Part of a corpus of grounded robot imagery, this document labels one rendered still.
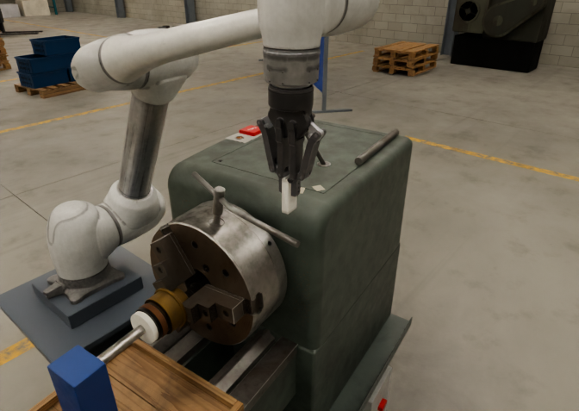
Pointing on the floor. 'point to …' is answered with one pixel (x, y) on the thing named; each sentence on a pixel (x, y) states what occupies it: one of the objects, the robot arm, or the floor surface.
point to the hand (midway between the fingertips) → (289, 194)
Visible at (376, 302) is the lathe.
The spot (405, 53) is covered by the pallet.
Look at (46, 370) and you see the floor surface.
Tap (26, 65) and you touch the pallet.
